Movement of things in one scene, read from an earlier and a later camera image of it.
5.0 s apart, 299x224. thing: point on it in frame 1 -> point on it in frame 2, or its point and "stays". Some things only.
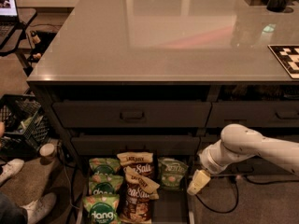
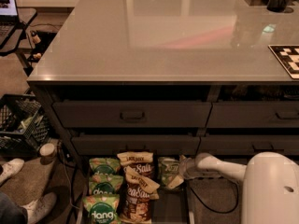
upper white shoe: (10, 167) stays
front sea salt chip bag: (136, 198) stays
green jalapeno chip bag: (172, 173) stays
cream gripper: (206, 161) -> (207, 161)
